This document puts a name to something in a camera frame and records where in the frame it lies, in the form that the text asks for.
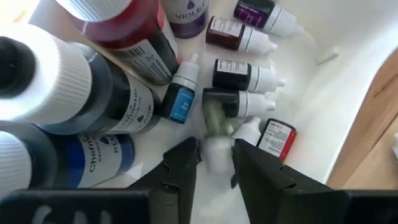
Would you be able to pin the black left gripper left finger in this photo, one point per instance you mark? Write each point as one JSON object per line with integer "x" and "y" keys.
{"x": 174, "y": 193}

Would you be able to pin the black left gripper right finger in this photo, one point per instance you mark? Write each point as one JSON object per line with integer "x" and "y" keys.
{"x": 273, "y": 199}

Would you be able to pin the small orange-red dropper bottle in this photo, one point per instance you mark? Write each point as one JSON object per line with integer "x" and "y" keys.
{"x": 278, "y": 140}

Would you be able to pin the small blue dropper bottle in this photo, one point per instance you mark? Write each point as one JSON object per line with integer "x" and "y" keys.
{"x": 180, "y": 102}

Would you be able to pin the small dark green dropper bottle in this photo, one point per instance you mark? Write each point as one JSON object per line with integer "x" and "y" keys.
{"x": 248, "y": 104}

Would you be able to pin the large black food coloring bottle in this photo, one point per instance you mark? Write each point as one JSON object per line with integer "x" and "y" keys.
{"x": 62, "y": 81}

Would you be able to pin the small brown dropper bottle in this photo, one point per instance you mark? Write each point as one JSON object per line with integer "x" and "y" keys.
{"x": 227, "y": 32}

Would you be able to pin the large red food coloring bottle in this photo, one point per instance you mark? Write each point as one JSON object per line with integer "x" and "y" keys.
{"x": 133, "y": 28}

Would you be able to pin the large violet food coloring bottle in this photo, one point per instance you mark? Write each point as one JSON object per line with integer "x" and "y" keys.
{"x": 188, "y": 18}

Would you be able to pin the small violet dropper bottle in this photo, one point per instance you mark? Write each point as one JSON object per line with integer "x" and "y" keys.
{"x": 252, "y": 12}

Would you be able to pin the large blue food coloring bottle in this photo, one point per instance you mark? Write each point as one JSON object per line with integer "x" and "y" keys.
{"x": 93, "y": 158}

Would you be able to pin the white plastic bin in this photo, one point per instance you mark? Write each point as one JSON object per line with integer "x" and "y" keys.
{"x": 304, "y": 93}

